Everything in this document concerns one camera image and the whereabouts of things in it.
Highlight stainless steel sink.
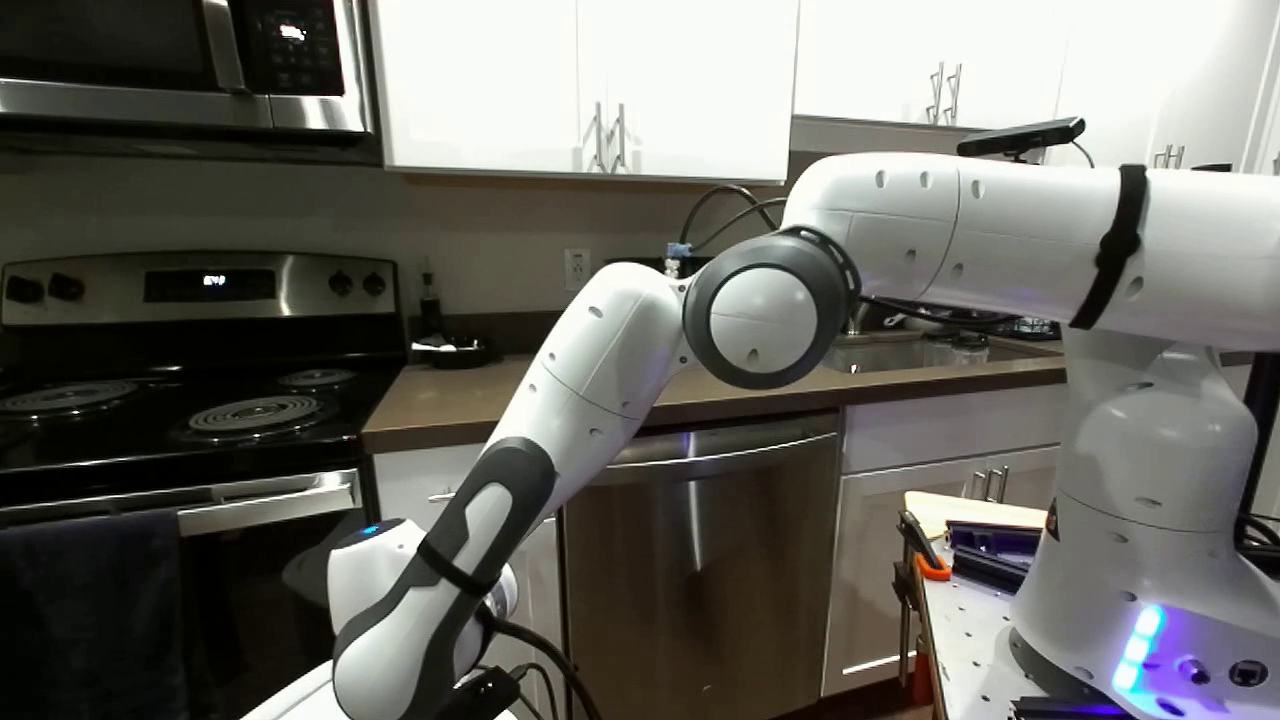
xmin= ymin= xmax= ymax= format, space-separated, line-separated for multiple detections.
xmin=825 ymin=330 xmax=1073 ymax=379

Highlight dark dish rack items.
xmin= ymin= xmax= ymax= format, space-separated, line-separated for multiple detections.
xmin=863 ymin=298 xmax=1065 ymax=344

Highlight stainless steel microwave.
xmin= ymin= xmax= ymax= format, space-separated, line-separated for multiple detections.
xmin=0 ymin=0 xmax=384 ymax=145

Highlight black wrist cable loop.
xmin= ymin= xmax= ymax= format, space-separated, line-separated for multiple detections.
xmin=473 ymin=610 xmax=610 ymax=720

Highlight wide black arm strap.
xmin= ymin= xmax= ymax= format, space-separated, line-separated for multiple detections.
xmin=1067 ymin=158 xmax=1151 ymax=330

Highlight black elbow cable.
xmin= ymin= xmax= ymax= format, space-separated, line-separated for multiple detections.
xmin=674 ymin=180 xmax=794 ymax=276

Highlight black dish with items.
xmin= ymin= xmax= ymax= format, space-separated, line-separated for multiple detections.
xmin=404 ymin=330 xmax=494 ymax=370

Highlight white upper cabinet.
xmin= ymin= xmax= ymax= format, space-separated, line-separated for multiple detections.
xmin=363 ymin=0 xmax=806 ymax=186
xmin=794 ymin=0 xmax=1280 ymax=177

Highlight orange black bar clamp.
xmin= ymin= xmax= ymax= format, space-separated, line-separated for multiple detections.
xmin=893 ymin=506 xmax=962 ymax=697

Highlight black hanging towel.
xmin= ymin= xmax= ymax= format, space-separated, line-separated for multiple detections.
xmin=0 ymin=506 xmax=193 ymax=720

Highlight white under-sink cabinet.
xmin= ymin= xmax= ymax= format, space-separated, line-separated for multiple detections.
xmin=815 ymin=379 xmax=1073 ymax=698

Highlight stainless electric range stove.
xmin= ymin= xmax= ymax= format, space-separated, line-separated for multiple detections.
xmin=0 ymin=249 xmax=413 ymax=720

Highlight thin black forearm strap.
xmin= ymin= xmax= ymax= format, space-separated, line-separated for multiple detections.
xmin=413 ymin=534 xmax=501 ymax=605

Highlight grey metal mounting plate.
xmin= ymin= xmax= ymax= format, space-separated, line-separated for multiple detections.
xmin=918 ymin=572 xmax=1280 ymax=720

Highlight black stereo camera bar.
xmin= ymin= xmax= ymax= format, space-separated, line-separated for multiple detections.
xmin=951 ymin=113 xmax=1092 ymax=162

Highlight stainless steel dishwasher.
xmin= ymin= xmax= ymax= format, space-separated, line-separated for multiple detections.
xmin=555 ymin=408 xmax=848 ymax=720

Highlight white wall outlet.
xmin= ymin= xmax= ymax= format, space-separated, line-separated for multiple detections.
xmin=562 ymin=241 xmax=596 ymax=297

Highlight small dark bottle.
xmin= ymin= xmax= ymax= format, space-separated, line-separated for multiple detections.
xmin=413 ymin=271 xmax=447 ymax=344

